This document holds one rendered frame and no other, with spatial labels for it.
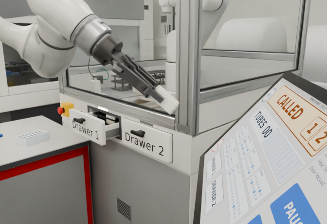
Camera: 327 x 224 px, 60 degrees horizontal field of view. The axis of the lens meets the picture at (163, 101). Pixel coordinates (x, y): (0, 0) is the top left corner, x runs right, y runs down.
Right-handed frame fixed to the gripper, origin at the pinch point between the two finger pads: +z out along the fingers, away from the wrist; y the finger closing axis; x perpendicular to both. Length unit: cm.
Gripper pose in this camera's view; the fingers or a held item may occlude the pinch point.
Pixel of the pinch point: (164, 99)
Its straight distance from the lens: 69.3
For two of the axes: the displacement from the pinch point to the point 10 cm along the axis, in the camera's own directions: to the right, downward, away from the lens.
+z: 7.5, 6.6, 0.2
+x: -6.4, 7.2, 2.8
